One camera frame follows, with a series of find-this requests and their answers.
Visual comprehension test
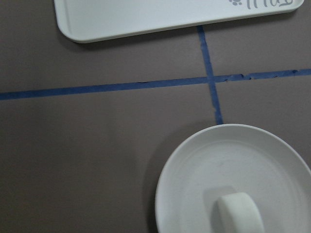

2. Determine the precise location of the cream bear tray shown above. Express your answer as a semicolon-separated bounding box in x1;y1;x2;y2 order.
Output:
54;0;304;43

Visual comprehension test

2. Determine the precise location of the white round plate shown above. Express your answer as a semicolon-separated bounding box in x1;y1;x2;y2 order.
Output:
155;124;311;233

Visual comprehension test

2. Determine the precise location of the white bun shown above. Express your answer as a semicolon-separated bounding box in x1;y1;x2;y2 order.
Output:
216;192;265;233

